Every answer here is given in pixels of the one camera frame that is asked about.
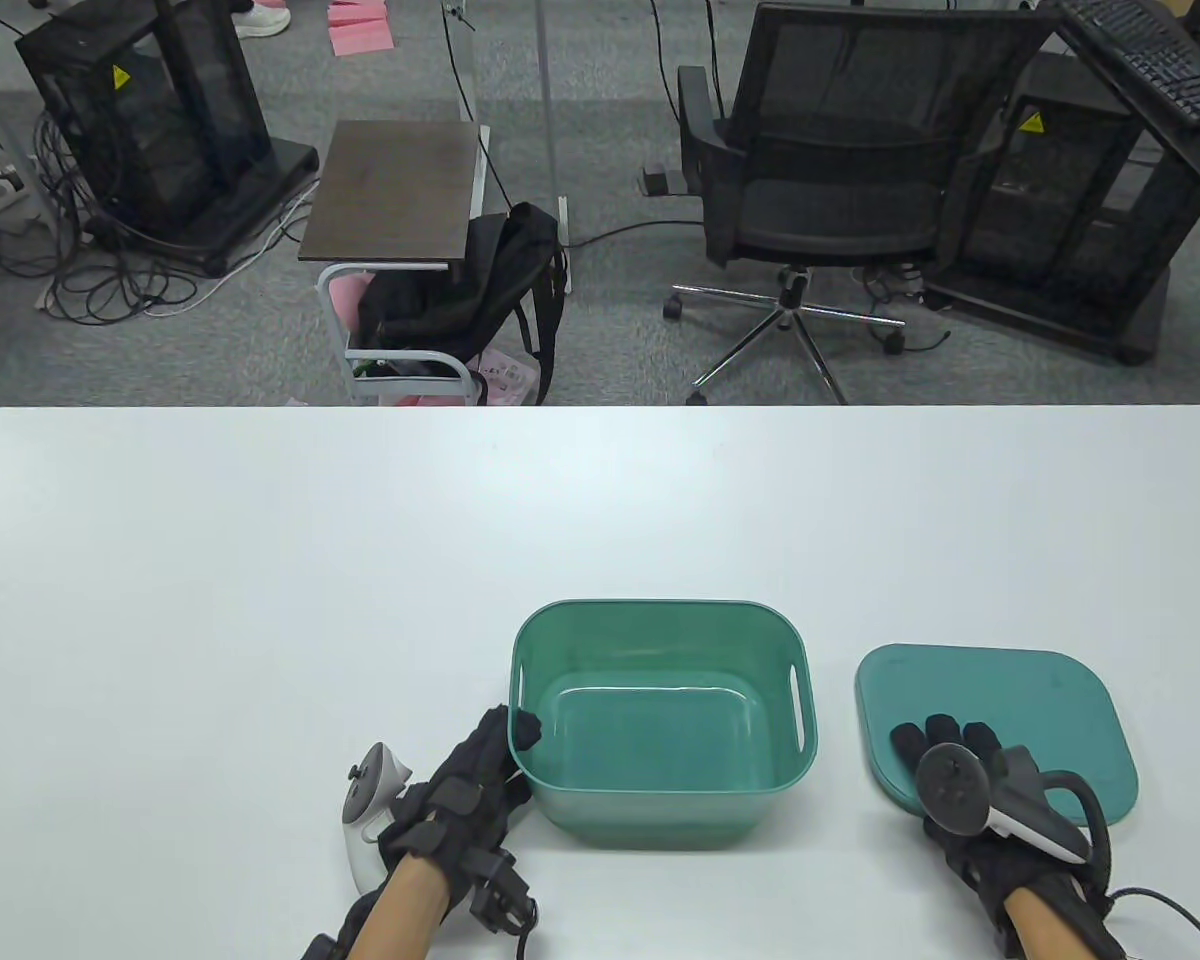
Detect person's left hand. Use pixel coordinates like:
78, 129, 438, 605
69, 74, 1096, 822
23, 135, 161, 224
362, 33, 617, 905
375, 705, 544, 938

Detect person's right hand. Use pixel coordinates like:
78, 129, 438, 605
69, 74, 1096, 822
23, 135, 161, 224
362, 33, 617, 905
890, 715, 1113, 960

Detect teal plastic lid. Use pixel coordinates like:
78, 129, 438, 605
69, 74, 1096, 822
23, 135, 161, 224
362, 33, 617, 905
855, 643, 1140, 829

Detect teal plastic storage box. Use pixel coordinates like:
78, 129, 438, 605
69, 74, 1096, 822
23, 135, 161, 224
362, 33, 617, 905
511, 599, 820, 853

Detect person's right forearm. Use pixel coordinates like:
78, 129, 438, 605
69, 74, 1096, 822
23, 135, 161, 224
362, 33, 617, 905
1005, 888, 1088, 960

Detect person's left forearm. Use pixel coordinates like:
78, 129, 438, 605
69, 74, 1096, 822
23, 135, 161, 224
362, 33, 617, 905
340, 856, 451, 960

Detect grey white right hand controller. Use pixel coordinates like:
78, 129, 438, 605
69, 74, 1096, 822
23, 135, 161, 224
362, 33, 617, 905
917, 743, 1111, 867

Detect grey white hand controller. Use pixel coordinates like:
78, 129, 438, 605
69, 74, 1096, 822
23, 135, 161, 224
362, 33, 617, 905
917, 743, 1111, 867
343, 743, 412, 895

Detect grey white left hand controller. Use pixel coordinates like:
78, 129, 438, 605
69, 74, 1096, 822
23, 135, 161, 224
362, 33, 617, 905
343, 743, 412, 895

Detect pink printed packet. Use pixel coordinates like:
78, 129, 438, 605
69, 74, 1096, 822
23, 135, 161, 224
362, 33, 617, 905
474, 345, 542, 407

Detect pink bag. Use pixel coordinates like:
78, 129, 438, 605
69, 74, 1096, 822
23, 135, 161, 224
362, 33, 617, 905
324, 272, 378, 353

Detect black backpack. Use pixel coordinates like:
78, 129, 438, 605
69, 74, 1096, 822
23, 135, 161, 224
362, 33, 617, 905
358, 202, 570, 406

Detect brown top white side table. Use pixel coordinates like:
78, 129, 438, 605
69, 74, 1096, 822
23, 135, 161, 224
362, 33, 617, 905
298, 120, 492, 407

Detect black workstation cart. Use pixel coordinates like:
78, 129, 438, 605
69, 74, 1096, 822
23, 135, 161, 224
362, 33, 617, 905
923, 0, 1200, 365

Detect metal stand pole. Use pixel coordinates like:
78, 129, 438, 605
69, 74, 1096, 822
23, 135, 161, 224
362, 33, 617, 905
534, 0, 574, 243

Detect black mesh office chair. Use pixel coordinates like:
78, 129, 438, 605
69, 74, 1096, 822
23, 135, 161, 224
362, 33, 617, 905
663, 2, 1061, 406

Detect black mesh computer cabinet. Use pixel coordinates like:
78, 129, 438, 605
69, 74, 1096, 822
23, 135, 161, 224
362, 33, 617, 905
15, 0, 320, 278

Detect pink paper sheets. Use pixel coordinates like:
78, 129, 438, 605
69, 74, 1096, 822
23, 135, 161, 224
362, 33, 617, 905
327, 0, 396, 57

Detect black keyboard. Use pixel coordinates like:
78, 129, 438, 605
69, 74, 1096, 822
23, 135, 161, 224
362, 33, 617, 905
1060, 0, 1200, 131

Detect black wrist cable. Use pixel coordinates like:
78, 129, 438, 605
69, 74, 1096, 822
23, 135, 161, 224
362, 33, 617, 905
1108, 884, 1200, 960

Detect black cables under cart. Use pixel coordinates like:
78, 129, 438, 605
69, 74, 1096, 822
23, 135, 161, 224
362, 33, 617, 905
863, 262, 953, 355

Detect black floor cable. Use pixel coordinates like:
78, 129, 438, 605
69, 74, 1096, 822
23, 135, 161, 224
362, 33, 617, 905
564, 218, 709, 249

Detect tangle of floor cables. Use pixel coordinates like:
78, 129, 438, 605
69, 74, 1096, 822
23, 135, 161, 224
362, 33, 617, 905
35, 110, 321, 327

